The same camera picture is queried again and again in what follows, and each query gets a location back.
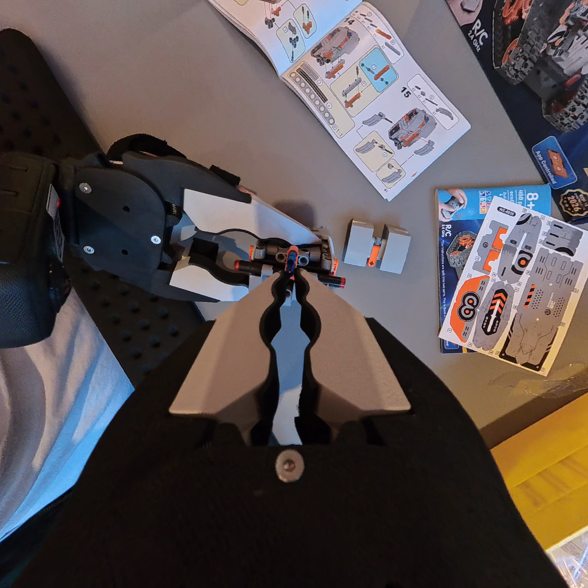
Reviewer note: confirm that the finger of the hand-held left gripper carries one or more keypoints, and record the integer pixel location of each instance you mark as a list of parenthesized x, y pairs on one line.
[(193, 280), (216, 209)]

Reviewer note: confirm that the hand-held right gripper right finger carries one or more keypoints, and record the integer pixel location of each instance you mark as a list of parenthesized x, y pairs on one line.
[(358, 367)]

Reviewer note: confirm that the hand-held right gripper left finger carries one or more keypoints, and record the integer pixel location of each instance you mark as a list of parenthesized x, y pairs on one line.
[(220, 367)]

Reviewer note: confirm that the grey building block model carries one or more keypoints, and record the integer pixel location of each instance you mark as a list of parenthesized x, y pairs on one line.
[(275, 255)]

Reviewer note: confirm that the grey curved panel block piece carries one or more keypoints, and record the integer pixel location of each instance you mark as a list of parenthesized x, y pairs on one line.
[(363, 248)]

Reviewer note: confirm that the white instruction booklet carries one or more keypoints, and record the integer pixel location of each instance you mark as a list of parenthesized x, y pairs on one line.
[(367, 92)]

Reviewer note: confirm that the grey desk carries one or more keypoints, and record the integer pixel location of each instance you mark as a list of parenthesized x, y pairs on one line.
[(229, 115)]

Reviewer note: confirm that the blue manual booklet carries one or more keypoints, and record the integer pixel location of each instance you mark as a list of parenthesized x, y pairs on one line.
[(452, 257)]

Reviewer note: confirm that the empty clear plastic bag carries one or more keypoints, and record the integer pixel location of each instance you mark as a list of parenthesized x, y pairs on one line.
[(537, 381)]

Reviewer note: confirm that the person's white shirt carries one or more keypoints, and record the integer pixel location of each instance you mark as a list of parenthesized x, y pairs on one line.
[(46, 413)]

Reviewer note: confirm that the grey orange sticker sheet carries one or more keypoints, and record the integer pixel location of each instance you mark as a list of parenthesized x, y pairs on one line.
[(528, 285)]

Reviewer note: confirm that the yellow plastic bin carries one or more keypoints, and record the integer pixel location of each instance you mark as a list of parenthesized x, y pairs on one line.
[(542, 459)]

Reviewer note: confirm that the clear plastic bags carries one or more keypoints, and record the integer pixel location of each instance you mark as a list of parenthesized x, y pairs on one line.
[(572, 565)]

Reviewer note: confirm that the blue toy robot kit box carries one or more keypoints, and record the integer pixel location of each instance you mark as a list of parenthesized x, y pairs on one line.
[(528, 55)]

